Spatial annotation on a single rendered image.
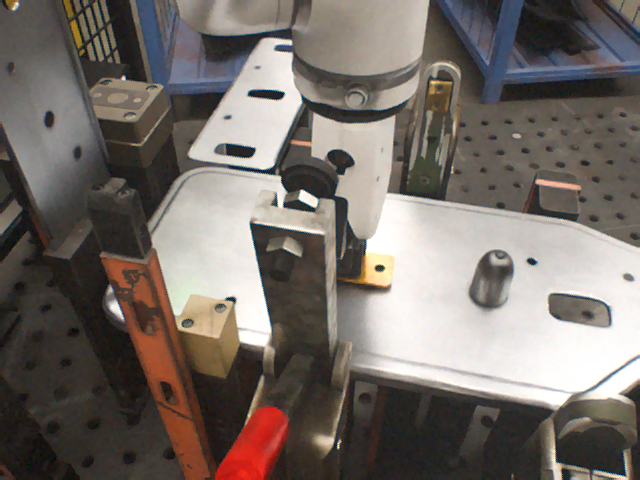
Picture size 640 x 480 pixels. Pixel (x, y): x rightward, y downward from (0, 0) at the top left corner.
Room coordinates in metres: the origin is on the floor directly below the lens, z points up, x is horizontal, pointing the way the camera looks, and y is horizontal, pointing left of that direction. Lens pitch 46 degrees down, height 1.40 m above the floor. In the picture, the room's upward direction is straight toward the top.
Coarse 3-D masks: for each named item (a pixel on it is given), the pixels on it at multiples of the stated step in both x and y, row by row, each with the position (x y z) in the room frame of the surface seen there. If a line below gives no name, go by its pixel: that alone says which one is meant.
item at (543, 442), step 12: (552, 420) 0.18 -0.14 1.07; (540, 432) 0.17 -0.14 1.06; (552, 432) 0.17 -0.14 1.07; (528, 444) 0.17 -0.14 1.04; (540, 444) 0.16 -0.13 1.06; (552, 444) 0.16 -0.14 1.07; (528, 456) 0.17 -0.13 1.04; (540, 456) 0.15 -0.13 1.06; (552, 456) 0.15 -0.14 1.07; (624, 456) 0.15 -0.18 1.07; (516, 468) 0.17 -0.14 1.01; (528, 468) 0.16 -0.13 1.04; (540, 468) 0.15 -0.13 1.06; (552, 468) 0.15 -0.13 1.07; (564, 468) 0.14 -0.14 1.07; (576, 468) 0.14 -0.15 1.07; (600, 468) 0.16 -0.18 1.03; (612, 468) 0.15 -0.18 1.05; (624, 468) 0.15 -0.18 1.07
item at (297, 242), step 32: (320, 160) 0.23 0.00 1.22; (288, 192) 0.23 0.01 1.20; (320, 192) 0.23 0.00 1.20; (256, 224) 0.20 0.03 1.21; (288, 224) 0.19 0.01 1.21; (320, 224) 0.19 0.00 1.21; (256, 256) 0.20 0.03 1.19; (288, 256) 0.19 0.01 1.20; (320, 256) 0.19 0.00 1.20; (288, 288) 0.20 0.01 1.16; (320, 288) 0.20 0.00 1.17; (288, 320) 0.21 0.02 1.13; (320, 320) 0.20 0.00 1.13; (288, 352) 0.22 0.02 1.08; (320, 352) 0.21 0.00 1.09
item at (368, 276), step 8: (368, 256) 0.37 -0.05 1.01; (376, 256) 0.37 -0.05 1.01; (384, 256) 0.37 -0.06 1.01; (392, 256) 0.37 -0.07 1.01; (368, 264) 0.36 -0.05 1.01; (376, 264) 0.36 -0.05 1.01; (384, 264) 0.36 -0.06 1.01; (392, 264) 0.36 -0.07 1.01; (336, 272) 0.35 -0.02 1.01; (368, 272) 0.35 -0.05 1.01; (376, 272) 0.35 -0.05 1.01; (384, 272) 0.35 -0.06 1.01; (392, 272) 0.35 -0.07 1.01; (344, 280) 0.34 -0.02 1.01; (352, 280) 0.34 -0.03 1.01; (360, 280) 0.34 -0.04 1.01; (368, 280) 0.34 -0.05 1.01; (376, 280) 0.34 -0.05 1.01; (384, 280) 0.34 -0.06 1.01
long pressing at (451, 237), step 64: (192, 192) 0.47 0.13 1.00; (256, 192) 0.47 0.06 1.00; (192, 256) 0.38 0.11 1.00; (448, 256) 0.38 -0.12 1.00; (512, 256) 0.38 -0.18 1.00; (576, 256) 0.38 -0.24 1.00; (256, 320) 0.30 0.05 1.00; (384, 320) 0.30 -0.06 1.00; (448, 320) 0.30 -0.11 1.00; (512, 320) 0.30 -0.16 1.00; (384, 384) 0.25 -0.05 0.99; (448, 384) 0.24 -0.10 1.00; (512, 384) 0.24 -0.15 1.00; (576, 384) 0.24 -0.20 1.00
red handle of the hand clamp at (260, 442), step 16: (288, 368) 0.20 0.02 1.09; (304, 368) 0.20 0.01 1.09; (288, 384) 0.18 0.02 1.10; (304, 384) 0.19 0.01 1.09; (272, 400) 0.16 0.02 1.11; (288, 400) 0.17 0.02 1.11; (256, 416) 0.15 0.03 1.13; (272, 416) 0.15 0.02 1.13; (288, 416) 0.15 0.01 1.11; (256, 432) 0.13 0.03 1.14; (272, 432) 0.14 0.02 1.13; (288, 432) 0.14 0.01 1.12; (240, 448) 0.12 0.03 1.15; (256, 448) 0.12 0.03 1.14; (272, 448) 0.13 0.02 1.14; (224, 464) 0.11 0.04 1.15; (240, 464) 0.11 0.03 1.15; (256, 464) 0.11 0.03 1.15; (272, 464) 0.12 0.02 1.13
